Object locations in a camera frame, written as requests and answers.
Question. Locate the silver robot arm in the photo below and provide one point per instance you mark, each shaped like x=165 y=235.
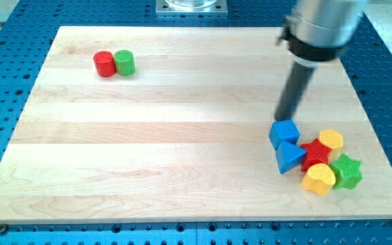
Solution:
x=317 y=31

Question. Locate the light wooden board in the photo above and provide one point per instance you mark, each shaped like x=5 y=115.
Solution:
x=185 y=138

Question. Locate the blue cube block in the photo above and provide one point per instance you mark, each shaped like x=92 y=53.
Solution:
x=284 y=130

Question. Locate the green cylinder block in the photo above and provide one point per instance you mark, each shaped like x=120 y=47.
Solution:
x=124 y=62

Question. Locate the blue triangle block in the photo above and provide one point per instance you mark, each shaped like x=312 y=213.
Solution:
x=289 y=156

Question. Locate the red cylinder block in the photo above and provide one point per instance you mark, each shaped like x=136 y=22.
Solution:
x=104 y=63

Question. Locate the black pusher rod tool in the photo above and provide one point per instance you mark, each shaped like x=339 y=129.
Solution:
x=293 y=91

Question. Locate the red star block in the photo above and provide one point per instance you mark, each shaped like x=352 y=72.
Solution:
x=316 y=152

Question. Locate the yellow heart block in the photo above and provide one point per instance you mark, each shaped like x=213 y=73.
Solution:
x=319 y=178

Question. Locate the yellow hexagon block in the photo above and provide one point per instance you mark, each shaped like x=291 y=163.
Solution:
x=332 y=139

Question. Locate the green star block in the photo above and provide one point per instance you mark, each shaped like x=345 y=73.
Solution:
x=347 y=172

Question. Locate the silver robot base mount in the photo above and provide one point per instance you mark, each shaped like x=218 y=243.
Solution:
x=190 y=7

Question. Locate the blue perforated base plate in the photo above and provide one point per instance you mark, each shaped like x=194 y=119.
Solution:
x=26 y=37

